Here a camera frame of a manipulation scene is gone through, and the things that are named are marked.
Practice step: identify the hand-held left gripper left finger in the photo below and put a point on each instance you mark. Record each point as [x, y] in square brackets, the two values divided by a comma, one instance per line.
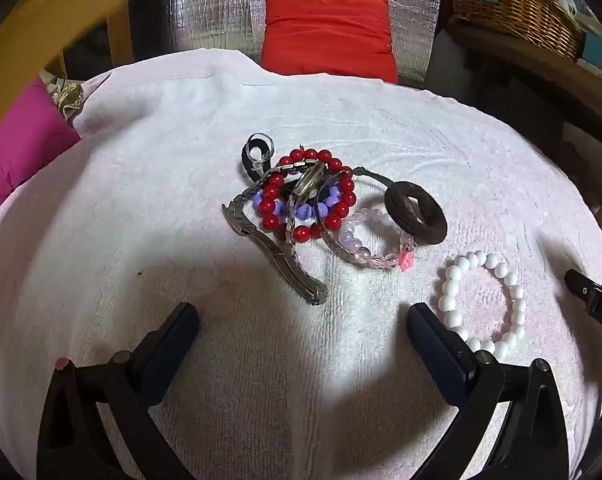
[173, 345]

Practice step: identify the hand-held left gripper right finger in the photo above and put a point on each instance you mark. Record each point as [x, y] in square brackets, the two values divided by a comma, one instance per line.
[431, 340]

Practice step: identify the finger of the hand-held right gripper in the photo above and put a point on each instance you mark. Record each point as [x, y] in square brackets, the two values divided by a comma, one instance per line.
[588, 295]

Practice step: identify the silver cuff bangle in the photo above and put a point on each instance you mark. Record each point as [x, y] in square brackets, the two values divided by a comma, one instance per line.
[371, 176]

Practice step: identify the silver metal link watch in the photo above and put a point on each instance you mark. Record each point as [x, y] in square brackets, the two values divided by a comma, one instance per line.
[281, 260]

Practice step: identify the pale pink terry towel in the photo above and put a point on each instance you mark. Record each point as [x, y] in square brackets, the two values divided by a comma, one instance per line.
[181, 160]

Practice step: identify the black ribbon loop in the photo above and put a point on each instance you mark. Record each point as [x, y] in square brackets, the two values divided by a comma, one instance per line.
[246, 160]

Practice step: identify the dark wooden shelf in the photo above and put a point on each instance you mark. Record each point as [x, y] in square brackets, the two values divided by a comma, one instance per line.
[541, 70]

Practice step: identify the magenta cloth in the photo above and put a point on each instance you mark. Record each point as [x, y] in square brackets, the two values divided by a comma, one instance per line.
[21, 145]

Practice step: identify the crumpled patterned paper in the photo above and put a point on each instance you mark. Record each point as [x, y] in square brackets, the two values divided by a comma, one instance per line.
[66, 97]

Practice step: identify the wicker basket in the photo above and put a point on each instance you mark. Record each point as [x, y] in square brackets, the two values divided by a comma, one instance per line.
[526, 10]

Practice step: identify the red cushion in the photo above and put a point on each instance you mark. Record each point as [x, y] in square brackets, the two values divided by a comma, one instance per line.
[326, 35]

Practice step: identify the silver foil insulation mat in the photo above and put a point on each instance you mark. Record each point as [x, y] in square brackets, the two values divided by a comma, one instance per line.
[206, 5]

